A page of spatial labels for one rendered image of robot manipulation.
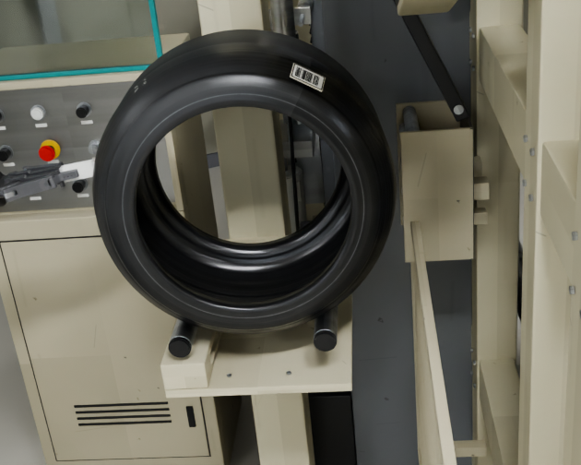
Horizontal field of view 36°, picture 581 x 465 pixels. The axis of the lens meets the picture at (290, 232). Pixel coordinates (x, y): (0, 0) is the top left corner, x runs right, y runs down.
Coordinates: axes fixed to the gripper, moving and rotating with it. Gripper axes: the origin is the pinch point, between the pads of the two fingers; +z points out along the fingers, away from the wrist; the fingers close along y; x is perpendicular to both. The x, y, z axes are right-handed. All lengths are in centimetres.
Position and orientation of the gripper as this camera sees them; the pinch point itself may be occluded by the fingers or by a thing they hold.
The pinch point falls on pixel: (79, 170)
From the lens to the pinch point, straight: 174.1
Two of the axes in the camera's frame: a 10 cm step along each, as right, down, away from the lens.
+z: 9.7, -1.8, -1.5
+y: 0.6, -4.4, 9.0
